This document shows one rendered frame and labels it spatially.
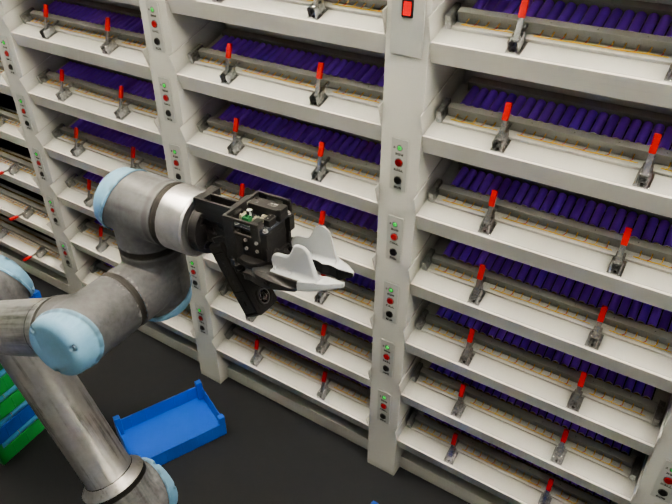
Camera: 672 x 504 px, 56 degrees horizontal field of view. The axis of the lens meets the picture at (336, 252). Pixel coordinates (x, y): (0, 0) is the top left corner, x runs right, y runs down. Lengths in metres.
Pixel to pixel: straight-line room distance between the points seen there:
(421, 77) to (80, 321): 0.79
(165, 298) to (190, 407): 1.37
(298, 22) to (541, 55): 0.52
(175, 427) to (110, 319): 1.38
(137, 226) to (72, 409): 0.71
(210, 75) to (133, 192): 0.85
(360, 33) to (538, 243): 0.56
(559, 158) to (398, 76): 0.35
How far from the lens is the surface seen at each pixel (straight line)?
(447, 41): 1.27
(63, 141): 2.37
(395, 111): 1.35
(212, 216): 0.80
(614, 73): 1.18
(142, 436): 2.24
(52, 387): 1.48
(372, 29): 1.34
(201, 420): 2.23
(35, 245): 2.94
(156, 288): 0.92
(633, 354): 1.46
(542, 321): 1.48
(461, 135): 1.33
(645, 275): 1.35
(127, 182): 0.89
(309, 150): 1.61
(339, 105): 1.46
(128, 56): 1.89
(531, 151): 1.30
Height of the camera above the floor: 1.66
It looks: 34 degrees down
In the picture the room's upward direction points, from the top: straight up
